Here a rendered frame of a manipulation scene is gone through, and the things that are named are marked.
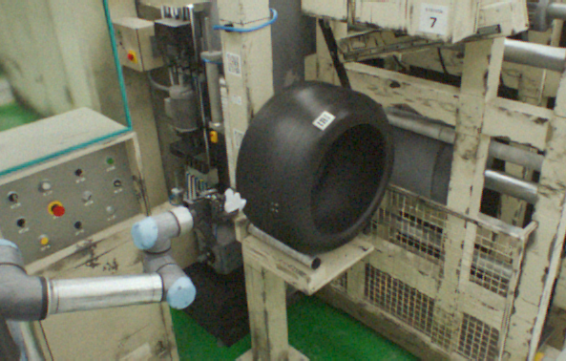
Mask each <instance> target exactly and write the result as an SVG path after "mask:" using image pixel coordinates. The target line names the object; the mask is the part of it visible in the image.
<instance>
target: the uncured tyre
mask: <svg viewBox="0 0 566 361"><path fill-rule="evenodd" d="M324 111H326V112H328V113H330V114H331V115H333V116H334V117H335V118H334V119H333V120H332V121H331V122H330V123H329V124H328V125H327V126H326V127H325V128H324V129H321V128H320V127H317V126H316V125H314V124H313V122H314V121H315V120H316V118H317V117H319V116H320V115H321V114H322V113H323V112H324ZM393 159H394V143H393V136H392V131H391V128H390V125H389V122H388V118H387V115H386V113H385V112H384V110H383V109H382V107H381V105H380V104H379V103H378V102H377V101H376V100H374V99H373V98H372V97H370V96H367V95H365V94H363V93H361V92H357V91H354V90H350V89H348V88H343V87H340V86H336V85H333V84H329V83H326V82H323V81H303V82H298V83H294V84H291V85H288V86H286V87H284V88H282V89H281V90H279V91H278V92H277V93H275V94H274V95H273V96H271V97H270V98H269V99H268V100H267V101H265V103H264V104H263V105H262V107H261V108H260V110H259V111H258V112H257V113H256V115H255V116H254V117H253V119H252V120H251V122H250V124H249V125H248V127H247V129H246V131H245V134H244V137H243V139H242V142H241V144H240V147H239V151H238V154H237V161H236V169H235V189H236V193H238V194H239V195H240V199H242V200H246V203H245V206H244V207H243V209H242V212H243V213H244V215H245V216H246V218H247V219H248V220H249V221H250V222H251V223H252V224H253V225H254V226H255V227H256V228H258V229H259V230H260V231H261V232H263V233H265V234H268V236H270V237H271V238H273V239H276V240H278V241H280V242H281V243H282V244H284V245H286V246H288V247H290V248H291V249H294V250H296V251H299V252H302V253H307V254H324V253H327V252H329V251H332V250H334V249H336V248H338V247H340V246H342V245H345V244H348V243H349V242H351V241H352V240H353V239H354V238H356V237H357V236H358V234H359V233H360V232H361V231H362V230H363V229H364V228H365V226H366V225H367V224H368V222H370V221H371V220H372V218H373V217H374V215H375V214H376V212H377V210H378V207H379V206H380V204H381V202H382V200H383V198H384V196H385V194H386V191H387V189H388V183H389V179H390V176H391V171H392V166H393ZM239 175H242V176H243V177H240V176H239ZM244 177H245V178H244ZM246 178H247V179H246ZM248 179H249V180H248ZM253 182H254V183H253ZM271 201H274V202H278V203H279V214H277V213H273V212H271Z"/></svg>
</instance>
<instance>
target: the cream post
mask: <svg viewBox="0 0 566 361"><path fill-rule="evenodd" d="M217 4H218V14H219V15H220V24H221V25H222V26H224V24H228V23H233V24H234V27H235V28H242V29H247V28H252V27H255V26H258V25H260V24H263V23H265V22H268V21H270V9H269V0H217ZM220 34H221V44H222V53H223V64H224V73H225V84H226V93H227V103H228V114H229V123H230V134H231V142H232V153H233V163H234V173H235V169H236V161H237V154H238V151H239V148H238V147H236V146H235V142H234V133H233V128H235V129H237V130H239V131H242V132H243V133H245V131H246V129H247V127H248V125H249V124H250V122H251V120H252V119H253V117H254V116H255V115H256V113H257V112H258V111H259V110H260V108H261V107H262V105H263V104H264V103H265V101H267V100H268V99H269V98H270V97H271V96H273V95H274V79H273V62H272V44H271V27H270V25H268V26H265V27H263V28H260V29H257V30H254V31H252V32H236V31H231V32H226V31H225V30H224V29H220ZM226 52H229V53H235V54H238V55H239V56H240V66H241V76H238V75H235V74H230V73H228V71H227V61H226ZM232 95H235V96H240V97H241V103H242V105H240V104H239V103H236V102H233V100H232ZM243 261H244V271H245V281H246V291H247V301H248V310H249V321H250V329H251V341H252V351H253V360H254V361H257V360H258V359H259V358H260V359H261V361H280V358H282V359H283V361H287V360H288V344H287V326H286V308H285V291H284V279H282V278H281V277H279V276H277V275H276V274H274V273H273V272H271V271H270V270H268V269H265V268H264V267H262V266H261V265H258V264H257V263H255V262H254V260H252V259H250V258H249V257H247V256H246V255H244V254H243Z"/></svg>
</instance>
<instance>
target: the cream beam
mask: <svg viewBox="0 0 566 361"><path fill-rule="evenodd" d="M422 3H428V4H434V5H442V6H449V14H448V25H447V35H441V33H435V32H425V31H420V18H421V4H422ZM493 3H497V0H302V12H303V15H304V16H309V17H315V18H321V19H325V20H331V21H336V22H341V23H347V24H352V25H357V26H362V27H369V28H373V29H378V30H384V31H389V32H399V34H404V35H409V36H414V37H421V38H426V39H430V40H436V41H441V42H447V43H455V42H457V41H460V40H462V39H464V38H468V37H470V36H472V35H473V34H475V33H476V32H477V26H478V18H479V10H480V8H482V7H485V6H489V5H491V4H493Z"/></svg>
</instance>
